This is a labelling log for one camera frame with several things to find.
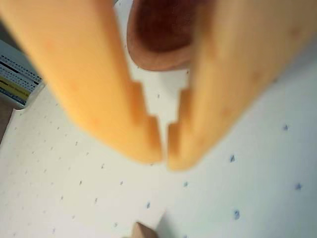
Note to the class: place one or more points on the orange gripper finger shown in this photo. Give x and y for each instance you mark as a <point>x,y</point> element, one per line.
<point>81,74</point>
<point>235,62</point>

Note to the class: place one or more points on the wooden clothespin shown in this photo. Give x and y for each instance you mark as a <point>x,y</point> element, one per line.
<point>142,231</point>

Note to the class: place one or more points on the brown wooden bowl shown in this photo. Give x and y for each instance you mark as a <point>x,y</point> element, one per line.
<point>161,32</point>

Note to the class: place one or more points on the white box with yellow label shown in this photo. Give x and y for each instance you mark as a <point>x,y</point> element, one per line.
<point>15,74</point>

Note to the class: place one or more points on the white dotted paper mat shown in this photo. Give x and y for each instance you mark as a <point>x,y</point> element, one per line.
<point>223,198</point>

